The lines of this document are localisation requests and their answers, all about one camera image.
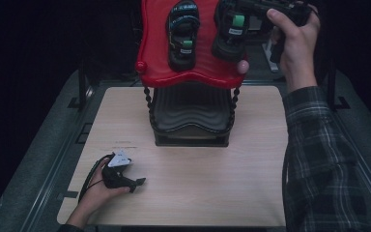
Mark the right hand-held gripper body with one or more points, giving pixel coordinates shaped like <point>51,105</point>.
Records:
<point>286,11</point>

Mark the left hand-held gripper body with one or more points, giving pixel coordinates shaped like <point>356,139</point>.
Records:
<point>117,175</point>

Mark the red and black shoe rack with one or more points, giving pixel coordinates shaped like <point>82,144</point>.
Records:
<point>156,48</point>

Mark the person's left hand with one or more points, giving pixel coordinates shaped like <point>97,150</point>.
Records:
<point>98,193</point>

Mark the person's right hand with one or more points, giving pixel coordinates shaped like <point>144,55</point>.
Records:
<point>298,54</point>

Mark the black metal stand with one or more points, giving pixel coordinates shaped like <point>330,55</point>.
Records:
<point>335,93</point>
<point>82,87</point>

